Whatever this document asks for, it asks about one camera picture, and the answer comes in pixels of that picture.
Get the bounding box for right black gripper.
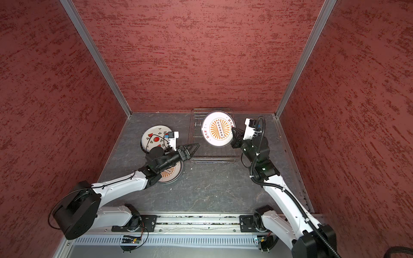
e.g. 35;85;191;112
231;126;257;164

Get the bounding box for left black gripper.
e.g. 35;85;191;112
157;142;200;172

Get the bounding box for brown leaf pattern plate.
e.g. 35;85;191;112
201;111;235;148

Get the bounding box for orange sunburst plate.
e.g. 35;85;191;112
158;161;185;184

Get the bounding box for strawberry pattern white plate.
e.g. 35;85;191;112
141;125;172;153

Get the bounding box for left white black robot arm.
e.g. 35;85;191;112
50;144;200;240

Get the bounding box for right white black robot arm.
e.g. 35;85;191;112
231;127;340;258

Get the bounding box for left small circuit board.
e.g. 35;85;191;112
121;235;142;245

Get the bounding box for small circuit board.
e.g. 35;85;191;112
255;235;274;249
121;235;142;245

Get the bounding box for right small circuit board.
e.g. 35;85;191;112
255;235;274;249

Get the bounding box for left corner aluminium profile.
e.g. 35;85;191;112
60;0;133;119

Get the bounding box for corner aluminium profile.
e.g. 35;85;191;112
60;0;133;119
275;0;337;119

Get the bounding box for right corner aluminium profile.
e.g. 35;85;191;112
275;0;337;119

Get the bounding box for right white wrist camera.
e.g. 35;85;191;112
243;118;261;140

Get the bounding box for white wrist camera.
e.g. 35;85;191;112
243;118;261;140
165;131;179;151

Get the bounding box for metal wire dish rack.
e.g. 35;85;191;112
188;108;240;163

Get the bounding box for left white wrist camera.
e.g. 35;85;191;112
165;131;179;151

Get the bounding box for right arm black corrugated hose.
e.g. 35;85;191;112
250;115;343;258

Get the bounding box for aluminium mounting rail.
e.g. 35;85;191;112
64;212;329;235

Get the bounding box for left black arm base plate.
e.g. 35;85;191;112
111;215;158;233

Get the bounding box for white slotted cable duct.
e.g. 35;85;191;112
72;234;261;249

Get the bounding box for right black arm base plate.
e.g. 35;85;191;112
239;214;270;233

